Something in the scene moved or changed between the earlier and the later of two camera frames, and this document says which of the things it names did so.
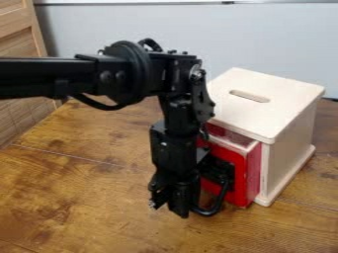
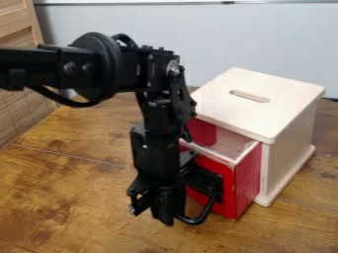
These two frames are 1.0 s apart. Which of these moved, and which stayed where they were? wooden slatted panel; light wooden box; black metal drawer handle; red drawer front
Moved: red drawer front; black metal drawer handle
Stayed: wooden slatted panel; light wooden box
